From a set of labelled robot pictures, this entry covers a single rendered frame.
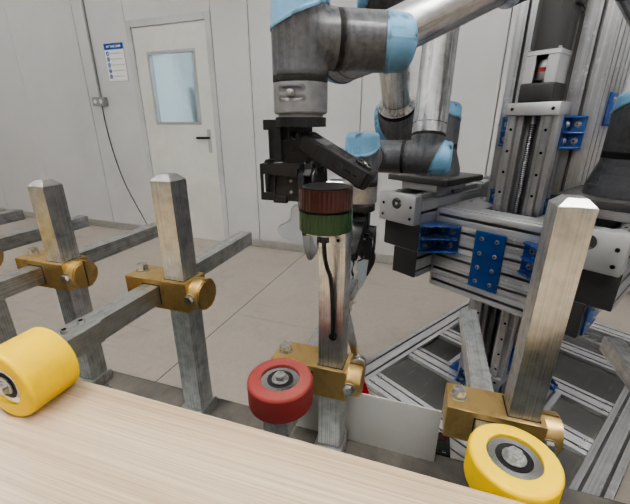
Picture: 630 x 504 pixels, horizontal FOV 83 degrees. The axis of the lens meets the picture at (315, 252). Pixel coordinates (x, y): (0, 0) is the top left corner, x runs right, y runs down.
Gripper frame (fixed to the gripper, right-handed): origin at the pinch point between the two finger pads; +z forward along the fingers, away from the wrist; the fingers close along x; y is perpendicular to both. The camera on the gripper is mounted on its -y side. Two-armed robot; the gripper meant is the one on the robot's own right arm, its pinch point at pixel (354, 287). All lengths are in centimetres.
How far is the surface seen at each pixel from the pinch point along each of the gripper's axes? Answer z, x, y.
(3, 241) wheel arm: -13, 74, -27
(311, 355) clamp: -4.4, -0.5, -34.1
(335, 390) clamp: -1.1, -4.9, -36.5
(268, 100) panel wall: -57, 129, 234
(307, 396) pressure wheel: -7.1, -3.7, -45.1
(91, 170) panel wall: 13, 365, 244
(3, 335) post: 6, 69, -35
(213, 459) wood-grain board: -7, 2, -56
